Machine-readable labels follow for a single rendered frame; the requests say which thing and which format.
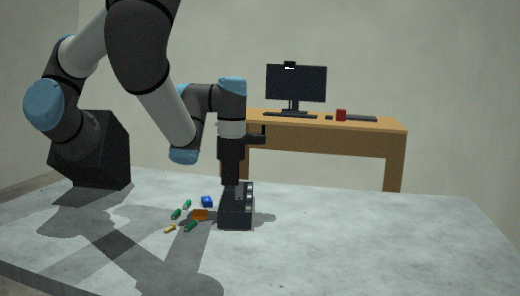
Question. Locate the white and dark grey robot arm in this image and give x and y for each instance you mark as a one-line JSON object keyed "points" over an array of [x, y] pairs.
{"points": [[136, 34]]}

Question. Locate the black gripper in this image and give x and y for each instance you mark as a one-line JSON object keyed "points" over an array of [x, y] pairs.
{"points": [[231, 142]]}

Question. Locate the blue 9v battery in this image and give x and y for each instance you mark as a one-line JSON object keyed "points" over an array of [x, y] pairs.
{"points": [[207, 201]]}

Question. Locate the black rack of three bins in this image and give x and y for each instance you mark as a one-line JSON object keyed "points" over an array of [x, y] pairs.
{"points": [[236, 220]]}

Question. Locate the yellow bolt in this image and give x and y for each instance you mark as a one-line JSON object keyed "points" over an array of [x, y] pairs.
{"points": [[173, 226]]}

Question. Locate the green aa battery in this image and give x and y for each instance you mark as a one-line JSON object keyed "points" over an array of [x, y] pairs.
{"points": [[175, 214], [190, 225], [186, 205]]}

